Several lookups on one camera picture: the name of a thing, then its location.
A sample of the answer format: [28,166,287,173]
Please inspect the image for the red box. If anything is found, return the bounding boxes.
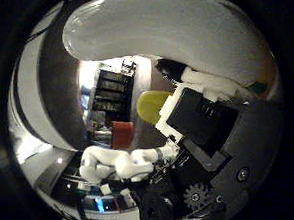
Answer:
[110,120,136,150]

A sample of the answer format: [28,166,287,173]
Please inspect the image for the dark shelving rack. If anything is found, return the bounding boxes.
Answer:
[89,66,140,125]

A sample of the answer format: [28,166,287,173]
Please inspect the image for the yellow-green chair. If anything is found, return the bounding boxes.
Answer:
[135,90,174,127]

